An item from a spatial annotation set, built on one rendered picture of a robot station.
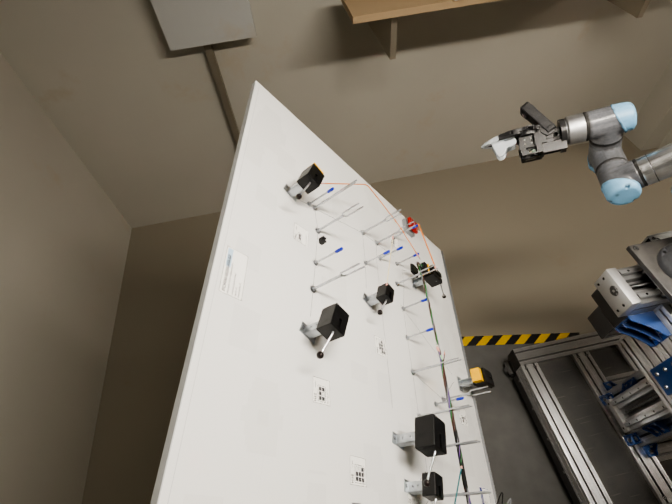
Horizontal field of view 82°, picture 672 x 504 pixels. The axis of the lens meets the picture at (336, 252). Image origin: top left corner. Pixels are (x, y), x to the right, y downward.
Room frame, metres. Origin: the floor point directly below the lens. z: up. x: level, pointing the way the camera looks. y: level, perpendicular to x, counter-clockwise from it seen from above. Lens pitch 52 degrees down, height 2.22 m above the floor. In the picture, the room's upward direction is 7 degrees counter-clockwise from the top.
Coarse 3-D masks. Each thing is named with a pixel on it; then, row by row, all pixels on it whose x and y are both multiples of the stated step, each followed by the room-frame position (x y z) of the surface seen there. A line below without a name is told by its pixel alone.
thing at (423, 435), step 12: (420, 420) 0.21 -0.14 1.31; (432, 420) 0.20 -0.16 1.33; (420, 432) 0.19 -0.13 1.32; (432, 432) 0.18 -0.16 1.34; (444, 432) 0.18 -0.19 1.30; (396, 444) 0.18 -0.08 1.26; (408, 444) 0.18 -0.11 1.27; (420, 444) 0.16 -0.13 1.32; (432, 444) 0.16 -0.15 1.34; (444, 444) 0.16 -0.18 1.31; (432, 456) 0.14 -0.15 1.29
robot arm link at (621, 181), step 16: (608, 160) 0.74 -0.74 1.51; (624, 160) 0.73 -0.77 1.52; (640, 160) 0.69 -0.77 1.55; (656, 160) 0.66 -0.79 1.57; (608, 176) 0.69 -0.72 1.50; (624, 176) 0.67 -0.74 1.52; (640, 176) 0.65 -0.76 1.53; (656, 176) 0.64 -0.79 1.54; (608, 192) 0.65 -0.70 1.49; (624, 192) 0.64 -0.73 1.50; (640, 192) 0.63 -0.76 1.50
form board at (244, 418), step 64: (256, 128) 0.85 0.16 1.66; (256, 192) 0.65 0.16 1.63; (320, 192) 0.80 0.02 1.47; (256, 256) 0.48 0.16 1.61; (320, 256) 0.58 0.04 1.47; (256, 320) 0.35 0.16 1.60; (384, 320) 0.49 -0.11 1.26; (448, 320) 0.63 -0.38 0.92; (192, 384) 0.21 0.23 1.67; (256, 384) 0.23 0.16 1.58; (384, 384) 0.31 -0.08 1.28; (448, 384) 0.38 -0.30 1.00; (192, 448) 0.13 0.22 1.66; (256, 448) 0.14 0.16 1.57; (320, 448) 0.15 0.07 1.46; (384, 448) 0.17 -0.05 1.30; (448, 448) 0.19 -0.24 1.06
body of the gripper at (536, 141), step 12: (564, 120) 0.85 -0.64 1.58; (528, 132) 0.85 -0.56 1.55; (540, 132) 0.86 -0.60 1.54; (552, 132) 0.84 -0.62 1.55; (564, 132) 0.82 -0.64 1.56; (528, 144) 0.83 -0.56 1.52; (540, 144) 0.81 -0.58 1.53; (552, 144) 0.81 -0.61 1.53; (564, 144) 0.80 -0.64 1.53; (528, 156) 0.83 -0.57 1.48; (540, 156) 0.82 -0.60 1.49
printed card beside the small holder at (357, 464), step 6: (354, 456) 0.15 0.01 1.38; (354, 462) 0.13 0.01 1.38; (360, 462) 0.14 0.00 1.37; (354, 468) 0.12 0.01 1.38; (360, 468) 0.13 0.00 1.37; (354, 474) 0.11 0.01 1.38; (360, 474) 0.12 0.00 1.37; (354, 480) 0.10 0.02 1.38; (360, 480) 0.11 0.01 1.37; (360, 486) 0.10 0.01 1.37; (366, 486) 0.10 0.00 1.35
